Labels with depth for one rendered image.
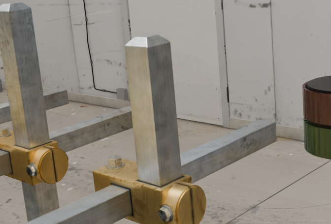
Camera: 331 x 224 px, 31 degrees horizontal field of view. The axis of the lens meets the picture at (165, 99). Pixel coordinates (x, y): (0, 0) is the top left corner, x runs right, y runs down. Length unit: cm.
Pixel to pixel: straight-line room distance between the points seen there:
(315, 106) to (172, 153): 26
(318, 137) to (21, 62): 48
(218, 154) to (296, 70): 293
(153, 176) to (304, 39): 303
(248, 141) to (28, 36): 33
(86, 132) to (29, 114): 15
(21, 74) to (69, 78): 450
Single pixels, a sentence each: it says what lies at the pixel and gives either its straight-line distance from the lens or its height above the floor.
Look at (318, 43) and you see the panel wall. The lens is 360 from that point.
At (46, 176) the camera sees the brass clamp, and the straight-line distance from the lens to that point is 83.
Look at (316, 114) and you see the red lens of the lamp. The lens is 43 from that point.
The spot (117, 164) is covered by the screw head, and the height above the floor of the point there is 98.
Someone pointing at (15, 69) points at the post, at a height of 108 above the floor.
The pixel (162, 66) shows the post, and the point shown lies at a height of 110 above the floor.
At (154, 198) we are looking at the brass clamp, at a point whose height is 96.
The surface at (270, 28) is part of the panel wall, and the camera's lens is 376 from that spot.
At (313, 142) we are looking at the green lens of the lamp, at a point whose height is 108.
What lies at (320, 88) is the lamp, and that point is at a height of 111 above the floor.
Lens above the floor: 122
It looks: 14 degrees down
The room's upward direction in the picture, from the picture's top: 5 degrees counter-clockwise
